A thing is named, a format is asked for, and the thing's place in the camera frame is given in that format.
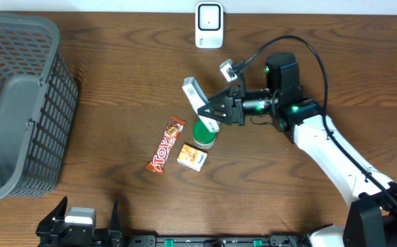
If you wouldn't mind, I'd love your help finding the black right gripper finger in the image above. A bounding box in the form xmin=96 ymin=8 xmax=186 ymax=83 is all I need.
xmin=197 ymin=97 xmax=228 ymax=124
xmin=208 ymin=87 xmax=234 ymax=103

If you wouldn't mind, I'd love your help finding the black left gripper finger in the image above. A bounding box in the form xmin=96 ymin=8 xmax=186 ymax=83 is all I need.
xmin=38 ymin=196 xmax=67 ymax=228
xmin=108 ymin=200 xmax=121 ymax=233

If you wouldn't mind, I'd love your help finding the white green box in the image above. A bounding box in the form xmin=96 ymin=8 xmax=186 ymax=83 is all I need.
xmin=182 ymin=77 xmax=220 ymax=133

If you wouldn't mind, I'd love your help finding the green lid jar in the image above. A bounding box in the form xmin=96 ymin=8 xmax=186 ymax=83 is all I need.
xmin=193 ymin=120 xmax=217 ymax=150

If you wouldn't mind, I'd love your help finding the orange chocolate bar wrapper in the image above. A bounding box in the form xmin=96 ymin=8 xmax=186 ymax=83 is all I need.
xmin=146 ymin=115 xmax=186 ymax=174

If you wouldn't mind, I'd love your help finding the orange snack box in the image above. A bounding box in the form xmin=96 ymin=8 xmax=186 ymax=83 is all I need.
xmin=177 ymin=144 xmax=208 ymax=172

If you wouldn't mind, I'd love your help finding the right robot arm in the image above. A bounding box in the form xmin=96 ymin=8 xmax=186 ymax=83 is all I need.
xmin=197 ymin=52 xmax=397 ymax=246

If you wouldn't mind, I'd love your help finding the white barcode scanner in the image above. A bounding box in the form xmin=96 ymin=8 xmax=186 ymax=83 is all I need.
xmin=195 ymin=1 xmax=224 ymax=49

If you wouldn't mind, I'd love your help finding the grey plastic basket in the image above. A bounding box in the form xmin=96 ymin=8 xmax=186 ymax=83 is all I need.
xmin=0 ymin=13 xmax=79 ymax=200

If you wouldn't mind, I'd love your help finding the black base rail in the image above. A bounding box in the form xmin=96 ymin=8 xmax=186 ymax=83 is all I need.
xmin=124 ymin=234 xmax=311 ymax=247

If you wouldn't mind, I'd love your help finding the black right cable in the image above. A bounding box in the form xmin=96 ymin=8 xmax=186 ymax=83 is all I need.
xmin=237 ymin=34 xmax=397 ymax=234

